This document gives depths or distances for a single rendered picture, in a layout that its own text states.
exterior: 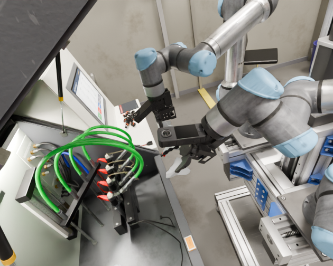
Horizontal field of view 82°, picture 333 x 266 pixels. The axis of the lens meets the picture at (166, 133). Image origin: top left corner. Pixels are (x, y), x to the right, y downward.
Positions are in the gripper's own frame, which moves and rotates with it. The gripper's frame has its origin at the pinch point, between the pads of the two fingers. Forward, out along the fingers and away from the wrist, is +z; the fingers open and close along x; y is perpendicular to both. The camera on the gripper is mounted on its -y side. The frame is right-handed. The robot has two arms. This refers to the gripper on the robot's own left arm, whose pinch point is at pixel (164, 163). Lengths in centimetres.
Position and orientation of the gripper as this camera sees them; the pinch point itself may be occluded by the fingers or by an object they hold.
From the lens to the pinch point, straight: 58.1
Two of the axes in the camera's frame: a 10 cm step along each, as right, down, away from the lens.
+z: -5.4, 5.8, 6.1
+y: 8.3, 2.5, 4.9
